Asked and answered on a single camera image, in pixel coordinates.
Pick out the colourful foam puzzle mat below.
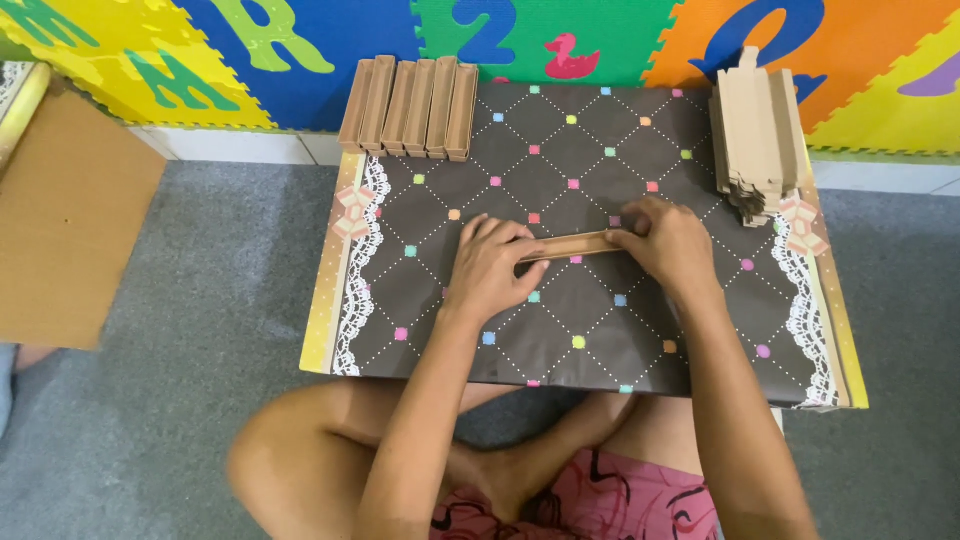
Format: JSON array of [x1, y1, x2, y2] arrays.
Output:
[[0, 0, 960, 160]]

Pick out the person's right hand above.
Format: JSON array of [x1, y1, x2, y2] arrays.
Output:
[[603, 196, 723, 303]]

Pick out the pink patterned shorts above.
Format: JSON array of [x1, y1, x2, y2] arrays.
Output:
[[430, 447, 723, 540]]

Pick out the dark patterned paper table cover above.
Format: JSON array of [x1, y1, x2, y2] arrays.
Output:
[[298, 78, 871, 412]]

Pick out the long brown cardboard box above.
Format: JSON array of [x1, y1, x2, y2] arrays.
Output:
[[517, 229, 636, 264]]

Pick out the person's left hand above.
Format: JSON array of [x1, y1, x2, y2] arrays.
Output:
[[441, 214, 553, 325]]

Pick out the large brown cardboard sheet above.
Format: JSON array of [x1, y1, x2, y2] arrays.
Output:
[[0, 78, 168, 352]]

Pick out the stack of flat cardboard blanks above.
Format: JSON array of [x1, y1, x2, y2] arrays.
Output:
[[708, 46, 812, 229]]

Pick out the person's left leg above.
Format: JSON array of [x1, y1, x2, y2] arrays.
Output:
[[225, 378, 526, 540]]

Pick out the yellow tray with lace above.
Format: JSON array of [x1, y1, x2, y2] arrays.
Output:
[[0, 61, 53, 165]]

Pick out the row of folded cardboard boxes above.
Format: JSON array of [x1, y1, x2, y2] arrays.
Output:
[[337, 54, 480, 164]]

